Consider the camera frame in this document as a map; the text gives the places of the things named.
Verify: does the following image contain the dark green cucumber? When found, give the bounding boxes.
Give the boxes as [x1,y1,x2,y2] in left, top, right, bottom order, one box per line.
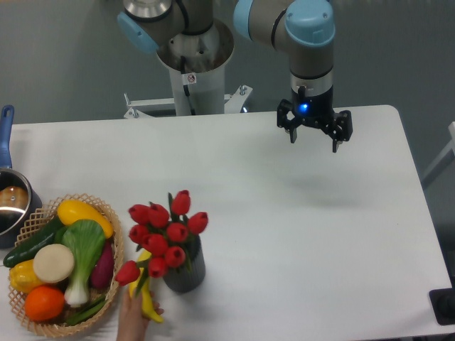
[3,217,64,268]

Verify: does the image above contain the black device at table edge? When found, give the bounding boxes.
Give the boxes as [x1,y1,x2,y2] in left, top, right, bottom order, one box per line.
[429,288,454,325]

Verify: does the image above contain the white metal base frame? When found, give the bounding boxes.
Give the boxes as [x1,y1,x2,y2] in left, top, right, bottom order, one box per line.
[123,85,253,119]

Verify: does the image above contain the purple sweet potato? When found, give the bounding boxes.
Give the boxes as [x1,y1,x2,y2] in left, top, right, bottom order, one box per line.
[90,242,114,289]

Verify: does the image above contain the green bean pod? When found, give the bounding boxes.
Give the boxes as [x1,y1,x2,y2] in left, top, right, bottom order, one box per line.
[65,296,106,326]

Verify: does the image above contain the yellow banana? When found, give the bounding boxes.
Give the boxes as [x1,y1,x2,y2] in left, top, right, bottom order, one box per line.
[128,249,166,323]

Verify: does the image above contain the dark grey ribbed vase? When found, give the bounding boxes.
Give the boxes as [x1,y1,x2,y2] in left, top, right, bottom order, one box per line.
[164,236,205,293]

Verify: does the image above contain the beige round bun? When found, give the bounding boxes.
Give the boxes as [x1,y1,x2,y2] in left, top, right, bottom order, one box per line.
[33,244,75,283]

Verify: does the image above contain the yellow bell pepper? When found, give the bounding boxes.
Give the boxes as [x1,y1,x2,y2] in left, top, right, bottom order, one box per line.
[9,259,45,293]

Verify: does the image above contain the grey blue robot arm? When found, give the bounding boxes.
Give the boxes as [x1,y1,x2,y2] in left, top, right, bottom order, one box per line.
[117,1,353,147]

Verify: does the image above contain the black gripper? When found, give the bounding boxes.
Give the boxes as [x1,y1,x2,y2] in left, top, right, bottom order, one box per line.
[277,76,353,153]

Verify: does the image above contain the green bok choy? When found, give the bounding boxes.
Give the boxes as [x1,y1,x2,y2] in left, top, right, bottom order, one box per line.
[62,220,105,308]

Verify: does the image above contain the orange fruit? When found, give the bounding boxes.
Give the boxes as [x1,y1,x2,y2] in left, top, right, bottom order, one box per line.
[24,286,65,322]

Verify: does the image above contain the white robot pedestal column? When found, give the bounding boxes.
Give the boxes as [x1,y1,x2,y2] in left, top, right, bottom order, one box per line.
[157,19,234,114]

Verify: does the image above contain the red tulip bouquet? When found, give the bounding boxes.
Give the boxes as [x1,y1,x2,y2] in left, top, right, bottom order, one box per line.
[114,190,208,286]

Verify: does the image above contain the black cable on pedestal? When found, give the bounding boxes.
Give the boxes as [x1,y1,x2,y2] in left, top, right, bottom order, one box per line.
[179,55,197,117]

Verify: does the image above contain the white furniture frame right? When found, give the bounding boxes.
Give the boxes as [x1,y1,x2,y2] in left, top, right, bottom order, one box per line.
[421,122,454,190]

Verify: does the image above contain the bare human hand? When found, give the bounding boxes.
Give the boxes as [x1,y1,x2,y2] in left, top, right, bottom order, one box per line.
[116,290,150,341]

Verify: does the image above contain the woven wicker basket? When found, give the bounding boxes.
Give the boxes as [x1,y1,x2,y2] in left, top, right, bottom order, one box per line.
[9,193,124,337]

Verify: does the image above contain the blue handled saucepan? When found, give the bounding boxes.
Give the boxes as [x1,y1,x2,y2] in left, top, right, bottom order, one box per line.
[1,105,42,249]

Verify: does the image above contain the yellow squash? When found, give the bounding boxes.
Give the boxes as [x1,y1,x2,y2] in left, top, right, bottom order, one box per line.
[57,200,114,239]

